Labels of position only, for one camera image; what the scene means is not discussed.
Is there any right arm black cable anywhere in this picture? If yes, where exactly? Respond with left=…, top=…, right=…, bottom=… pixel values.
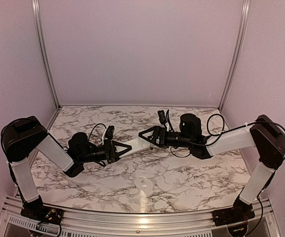
left=206, top=114, right=285, bottom=161

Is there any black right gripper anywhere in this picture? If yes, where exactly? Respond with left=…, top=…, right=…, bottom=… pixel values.
left=139, top=125, right=193, bottom=149

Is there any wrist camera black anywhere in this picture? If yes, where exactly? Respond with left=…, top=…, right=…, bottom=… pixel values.
left=157, top=110, right=170, bottom=131
left=102, top=125, right=115, bottom=145

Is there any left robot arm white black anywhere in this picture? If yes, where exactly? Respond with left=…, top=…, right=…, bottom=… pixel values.
left=0, top=116, right=132, bottom=220

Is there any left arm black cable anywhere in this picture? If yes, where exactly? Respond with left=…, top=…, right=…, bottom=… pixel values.
left=88, top=122, right=108, bottom=146

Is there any white remote control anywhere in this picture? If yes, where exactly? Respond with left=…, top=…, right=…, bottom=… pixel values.
left=121, top=138, right=148, bottom=158

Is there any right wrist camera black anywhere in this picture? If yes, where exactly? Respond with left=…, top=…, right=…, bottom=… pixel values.
left=157, top=110, right=170, bottom=131

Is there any aluminium frame post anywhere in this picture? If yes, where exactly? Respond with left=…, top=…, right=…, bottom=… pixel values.
left=32, top=0, right=61, bottom=110
left=218, top=0, right=251, bottom=112

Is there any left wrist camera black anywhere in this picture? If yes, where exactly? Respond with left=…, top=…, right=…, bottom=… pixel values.
left=102, top=125, right=115, bottom=145

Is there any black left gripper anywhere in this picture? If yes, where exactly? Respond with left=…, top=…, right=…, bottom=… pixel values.
left=78, top=139, right=132, bottom=164

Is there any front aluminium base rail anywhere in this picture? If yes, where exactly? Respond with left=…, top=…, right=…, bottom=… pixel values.
left=0, top=195, right=284, bottom=237

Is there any left aluminium frame post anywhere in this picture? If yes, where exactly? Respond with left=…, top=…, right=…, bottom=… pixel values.
left=32, top=0, right=61, bottom=110

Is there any right aluminium frame post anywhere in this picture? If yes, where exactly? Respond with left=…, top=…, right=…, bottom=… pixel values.
left=218, top=0, right=251, bottom=112

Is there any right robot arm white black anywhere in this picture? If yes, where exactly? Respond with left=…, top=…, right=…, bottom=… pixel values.
left=139, top=110, right=285, bottom=221

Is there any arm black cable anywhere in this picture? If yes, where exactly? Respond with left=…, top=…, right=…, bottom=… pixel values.
left=206, top=114, right=285, bottom=161
left=88, top=122, right=108, bottom=146

